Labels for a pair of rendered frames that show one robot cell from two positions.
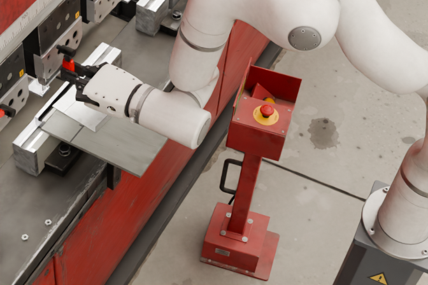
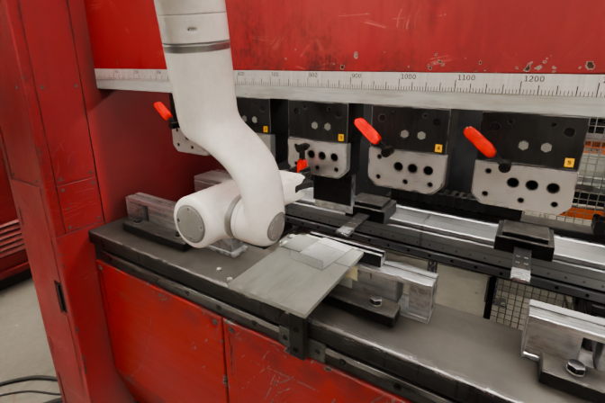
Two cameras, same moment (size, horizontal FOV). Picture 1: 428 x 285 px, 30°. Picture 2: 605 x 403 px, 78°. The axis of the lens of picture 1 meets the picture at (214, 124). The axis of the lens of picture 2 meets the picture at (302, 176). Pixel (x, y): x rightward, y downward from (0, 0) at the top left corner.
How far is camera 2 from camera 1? 1.73 m
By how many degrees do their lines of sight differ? 85
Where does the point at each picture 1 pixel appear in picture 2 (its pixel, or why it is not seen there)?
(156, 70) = (453, 358)
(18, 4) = (269, 56)
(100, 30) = not seen: outside the picture
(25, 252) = (205, 271)
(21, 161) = not seen: hidden behind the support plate
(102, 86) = not seen: hidden behind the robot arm
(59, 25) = (315, 125)
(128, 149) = (266, 276)
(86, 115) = (313, 253)
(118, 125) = (302, 270)
